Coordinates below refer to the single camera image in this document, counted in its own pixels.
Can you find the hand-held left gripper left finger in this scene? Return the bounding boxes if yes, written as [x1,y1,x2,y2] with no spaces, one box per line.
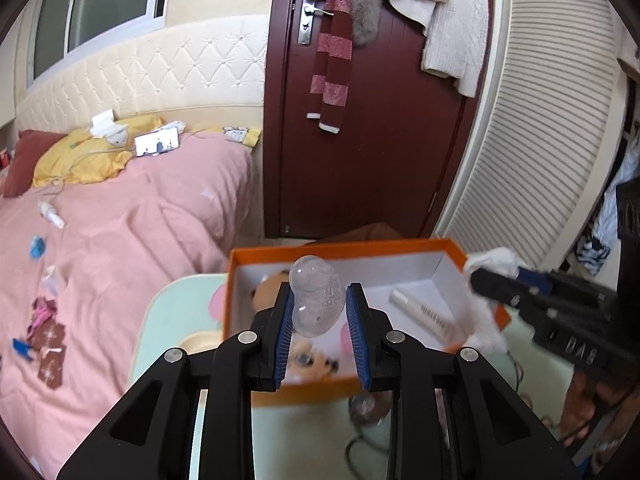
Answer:
[55,282,297,480]

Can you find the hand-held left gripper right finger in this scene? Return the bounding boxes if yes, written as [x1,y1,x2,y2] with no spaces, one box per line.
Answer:
[346,282,581,480]

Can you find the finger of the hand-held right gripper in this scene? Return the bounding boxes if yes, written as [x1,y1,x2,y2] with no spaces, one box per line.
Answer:
[517,266,557,293]
[471,266,551,313]

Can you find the white tissue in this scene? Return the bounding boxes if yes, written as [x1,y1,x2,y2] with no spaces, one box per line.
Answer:
[462,246,521,356]

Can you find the plush toy dog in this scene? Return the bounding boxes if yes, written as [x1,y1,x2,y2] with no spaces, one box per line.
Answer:
[285,310,358,386]

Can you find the brown plush toy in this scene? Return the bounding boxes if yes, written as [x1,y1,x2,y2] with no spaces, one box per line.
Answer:
[250,271,291,311]

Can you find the orange cardboard box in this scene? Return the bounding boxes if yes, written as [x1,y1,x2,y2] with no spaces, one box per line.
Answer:
[221,238,512,408]

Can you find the clear plastic bottle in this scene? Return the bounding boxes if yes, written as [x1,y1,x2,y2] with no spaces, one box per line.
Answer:
[290,255,346,337]

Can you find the beige cosmetic tube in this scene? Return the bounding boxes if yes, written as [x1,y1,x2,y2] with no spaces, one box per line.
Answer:
[389,287,473,343]

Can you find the light green cartoon desktop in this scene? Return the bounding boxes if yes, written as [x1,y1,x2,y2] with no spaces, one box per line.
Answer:
[129,272,576,480]

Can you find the person's right hand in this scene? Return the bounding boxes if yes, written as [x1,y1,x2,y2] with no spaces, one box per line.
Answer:
[557,372,640,461]

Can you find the blue and white clothes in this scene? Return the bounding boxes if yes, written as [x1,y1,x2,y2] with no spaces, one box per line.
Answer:
[572,125,640,277]

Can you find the round silver mirror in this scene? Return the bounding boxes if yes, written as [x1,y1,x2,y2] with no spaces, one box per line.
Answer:
[348,391,393,428]

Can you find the white louvered closet door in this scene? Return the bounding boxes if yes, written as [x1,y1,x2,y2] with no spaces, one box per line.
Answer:
[432,0,631,271]

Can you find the pink blanket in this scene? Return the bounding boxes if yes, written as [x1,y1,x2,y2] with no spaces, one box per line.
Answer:
[0,130,253,480]

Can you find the dark red wooden door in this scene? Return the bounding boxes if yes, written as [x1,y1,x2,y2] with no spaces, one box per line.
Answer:
[262,0,493,241]

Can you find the small yellow printed pillow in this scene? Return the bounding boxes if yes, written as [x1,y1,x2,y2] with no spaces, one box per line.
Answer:
[222,125,262,147]

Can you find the smartphone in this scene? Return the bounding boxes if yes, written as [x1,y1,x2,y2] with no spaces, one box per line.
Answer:
[134,129,181,157]

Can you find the clear plastic cup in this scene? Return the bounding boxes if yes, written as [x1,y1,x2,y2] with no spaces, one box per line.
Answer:
[41,266,68,293]

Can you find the red striped scarf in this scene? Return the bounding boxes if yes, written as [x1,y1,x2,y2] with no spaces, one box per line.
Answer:
[305,0,353,136]

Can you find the white knitted sweater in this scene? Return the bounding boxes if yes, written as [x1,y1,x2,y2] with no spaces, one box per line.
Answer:
[384,0,490,98]

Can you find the white spray bottle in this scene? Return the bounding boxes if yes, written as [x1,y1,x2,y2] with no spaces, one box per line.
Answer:
[37,199,66,230]

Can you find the large yellow pillow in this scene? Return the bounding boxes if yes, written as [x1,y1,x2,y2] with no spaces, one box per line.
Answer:
[32,115,166,188]

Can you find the white charger box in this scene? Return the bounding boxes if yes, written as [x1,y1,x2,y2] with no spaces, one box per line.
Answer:
[91,112,117,137]

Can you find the cream tufted headboard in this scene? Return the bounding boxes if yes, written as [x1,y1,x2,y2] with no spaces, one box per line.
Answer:
[12,15,271,133]

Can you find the grey fur scarf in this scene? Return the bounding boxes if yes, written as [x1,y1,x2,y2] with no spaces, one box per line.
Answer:
[350,0,385,48]

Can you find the dark red pillow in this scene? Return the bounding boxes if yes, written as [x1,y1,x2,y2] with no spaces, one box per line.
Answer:
[0,129,63,198]

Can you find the window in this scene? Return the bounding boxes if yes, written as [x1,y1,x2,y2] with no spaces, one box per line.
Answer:
[27,0,173,83]

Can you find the black cable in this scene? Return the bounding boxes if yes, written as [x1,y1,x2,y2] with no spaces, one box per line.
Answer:
[344,430,396,480]

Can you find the white charging cable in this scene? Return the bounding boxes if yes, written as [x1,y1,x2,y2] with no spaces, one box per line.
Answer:
[37,145,116,201]

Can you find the silver door handle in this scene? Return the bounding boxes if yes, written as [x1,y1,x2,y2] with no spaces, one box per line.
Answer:
[297,0,335,46]

